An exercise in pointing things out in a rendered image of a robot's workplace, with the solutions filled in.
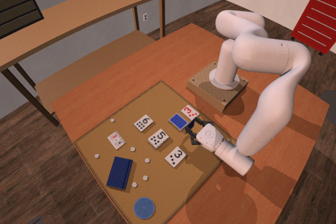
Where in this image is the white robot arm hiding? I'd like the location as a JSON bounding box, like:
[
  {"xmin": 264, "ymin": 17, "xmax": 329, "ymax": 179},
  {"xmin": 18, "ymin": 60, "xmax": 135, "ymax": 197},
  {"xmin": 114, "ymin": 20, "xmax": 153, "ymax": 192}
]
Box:
[{"xmin": 209, "ymin": 10, "xmax": 311, "ymax": 176}]

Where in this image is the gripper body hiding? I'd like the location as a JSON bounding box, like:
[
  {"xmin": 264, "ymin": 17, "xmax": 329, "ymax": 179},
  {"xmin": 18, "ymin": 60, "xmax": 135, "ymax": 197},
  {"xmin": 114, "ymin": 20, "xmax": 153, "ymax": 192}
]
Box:
[{"xmin": 196, "ymin": 123, "xmax": 224, "ymax": 152}]

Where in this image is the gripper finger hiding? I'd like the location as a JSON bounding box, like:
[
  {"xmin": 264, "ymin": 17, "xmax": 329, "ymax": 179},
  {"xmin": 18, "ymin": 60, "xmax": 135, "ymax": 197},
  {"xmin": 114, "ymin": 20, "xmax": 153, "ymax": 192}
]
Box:
[
  {"xmin": 185, "ymin": 126, "xmax": 201, "ymax": 145},
  {"xmin": 195, "ymin": 117, "xmax": 214, "ymax": 127}
]

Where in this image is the tan card cloth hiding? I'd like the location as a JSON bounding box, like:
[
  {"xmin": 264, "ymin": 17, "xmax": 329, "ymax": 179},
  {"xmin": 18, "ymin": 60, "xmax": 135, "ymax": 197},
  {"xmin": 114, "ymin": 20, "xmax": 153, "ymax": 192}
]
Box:
[
  {"xmin": 74, "ymin": 80, "xmax": 237, "ymax": 224},
  {"xmin": 76, "ymin": 82, "xmax": 221, "ymax": 224}
]

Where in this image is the dark blue notebook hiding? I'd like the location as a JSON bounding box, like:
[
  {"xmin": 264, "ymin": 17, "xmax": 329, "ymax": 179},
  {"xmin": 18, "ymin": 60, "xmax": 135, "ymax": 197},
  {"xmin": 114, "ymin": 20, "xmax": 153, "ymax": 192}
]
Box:
[{"xmin": 107, "ymin": 156, "xmax": 133, "ymax": 190}]

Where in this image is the blue round disc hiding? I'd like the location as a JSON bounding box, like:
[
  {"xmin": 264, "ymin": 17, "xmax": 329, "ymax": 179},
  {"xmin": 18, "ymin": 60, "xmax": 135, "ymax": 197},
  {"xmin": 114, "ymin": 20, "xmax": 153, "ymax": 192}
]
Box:
[{"xmin": 134, "ymin": 197, "xmax": 155, "ymax": 219}]

